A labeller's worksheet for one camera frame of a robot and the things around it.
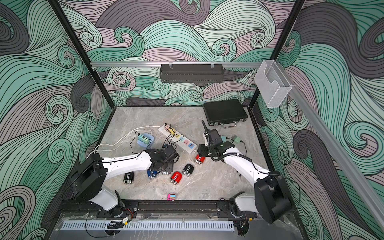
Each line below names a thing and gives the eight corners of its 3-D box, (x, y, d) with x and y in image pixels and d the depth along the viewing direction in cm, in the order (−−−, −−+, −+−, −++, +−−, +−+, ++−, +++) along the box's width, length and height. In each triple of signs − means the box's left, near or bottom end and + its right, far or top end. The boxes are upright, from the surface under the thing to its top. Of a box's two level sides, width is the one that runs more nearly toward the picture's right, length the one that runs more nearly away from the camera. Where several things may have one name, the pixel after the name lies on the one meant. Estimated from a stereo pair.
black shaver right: (181, 173, 87) (181, 171, 85) (187, 164, 90) (187, 162, 88) (189, 177, 85) (189, 176, 83) (194, 168, 89) (194, 166, 86)
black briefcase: (211, 130, 108) (212, 126, 103) (202, 107, 123) (203, 103, 119) (248, 124, 111) (250, 119, 107) (235, 102, 127) (236, 98, 123)
